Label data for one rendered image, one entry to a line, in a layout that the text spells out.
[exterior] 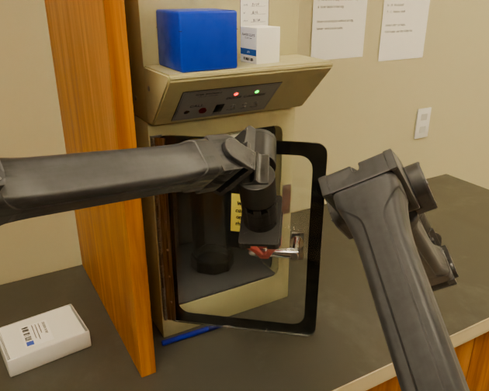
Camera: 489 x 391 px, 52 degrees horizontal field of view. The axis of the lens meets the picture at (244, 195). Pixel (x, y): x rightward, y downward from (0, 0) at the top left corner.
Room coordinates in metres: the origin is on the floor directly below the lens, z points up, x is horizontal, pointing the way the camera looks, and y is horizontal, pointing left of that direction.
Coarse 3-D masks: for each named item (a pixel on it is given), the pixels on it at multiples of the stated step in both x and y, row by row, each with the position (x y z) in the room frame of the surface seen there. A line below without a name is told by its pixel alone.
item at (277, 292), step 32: (288, 160) 0.82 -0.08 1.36; (320, 160) 0.81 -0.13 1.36; (192, 192) 0.85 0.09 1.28; (288, 192) 0.82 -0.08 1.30; (320, 192) 0.81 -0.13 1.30; (192, 224) 0.85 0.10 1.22; (224, 224) 0.84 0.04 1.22; (288, 224) 0.82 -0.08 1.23; (320, 224) 0.81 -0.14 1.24; (192, 256) 0.85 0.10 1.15; (224, 256) 0.84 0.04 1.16; (256, 256) 0.83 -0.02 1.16; (320, 256) 0.81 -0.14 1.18; (192, 288) 0.85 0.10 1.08; (224, 288) 0.84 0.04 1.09; (256, 288) 0.83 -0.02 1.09; (288, 288) 0.82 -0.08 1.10; (192, 320) 0.85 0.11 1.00; (224, 320) 0.84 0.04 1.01; (256, 320) 0.83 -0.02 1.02; (288, 320) 0.82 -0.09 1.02
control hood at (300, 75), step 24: (144, 72) 0.87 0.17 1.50; (168, 72) 0.80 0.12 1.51; (192, 72) 0.80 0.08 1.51; (216, 72) 0.81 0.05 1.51; (240, 72) 0.83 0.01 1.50; (264, 72) 0.86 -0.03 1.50; (288, 72) 0.88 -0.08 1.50; (312, 72) 0.92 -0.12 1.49; (168, 96) 0.80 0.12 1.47; (288, 96) 0.95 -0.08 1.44; (168, 120) 0.86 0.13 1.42
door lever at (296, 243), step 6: (294, 240) 0.81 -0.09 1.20; (300, 240) 0.81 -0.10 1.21; (258, 246) 0.79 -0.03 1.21; (294, 246) 0.79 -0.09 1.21; (300, 246) 0.81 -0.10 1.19; (252, 252) 0.78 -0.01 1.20; (264, 252) 0.78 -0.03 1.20; (276, 252) 0.77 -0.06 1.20; (282, 252) 0.77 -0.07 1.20; (288, 252) 0.77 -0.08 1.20; (294, 252) 0.77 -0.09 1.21; (294, 258) 0.76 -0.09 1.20
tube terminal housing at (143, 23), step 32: (128, 0) 0.92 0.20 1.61; (160, 0) 0.89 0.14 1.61; (192, 0) 0.92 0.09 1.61; (224, 0) 0.95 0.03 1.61; (288, 0) 1.02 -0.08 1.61; (128, 32) 0.93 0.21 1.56; (288, 32) 1.02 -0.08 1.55; (160, 128) 0.88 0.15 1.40; (192, 128) 0.91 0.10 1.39; (224, 128) 0.95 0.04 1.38; (288, 128) 1.02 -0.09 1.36; (160, 288) 0.87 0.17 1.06; (160, 320) 0.88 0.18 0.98
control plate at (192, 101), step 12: (264, 84) 0.88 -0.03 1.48; (276, 84) 0.90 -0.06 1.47; (192, 96) 0.83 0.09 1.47; (204, 96) 0.84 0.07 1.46; (216, 96) 0.85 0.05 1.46; (228, 96) 0.87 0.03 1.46; (240, 96) 0.88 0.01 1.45; (252, 96) 0.90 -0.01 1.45; (264, 96) 0.92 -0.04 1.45; (180, 108) 0.84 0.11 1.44; (192, 108) 0.85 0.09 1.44; (228, 108) 0.90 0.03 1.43; (240, 108) 0.92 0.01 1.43; (252, 108) 0.93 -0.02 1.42; (264, 108) 0.95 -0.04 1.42
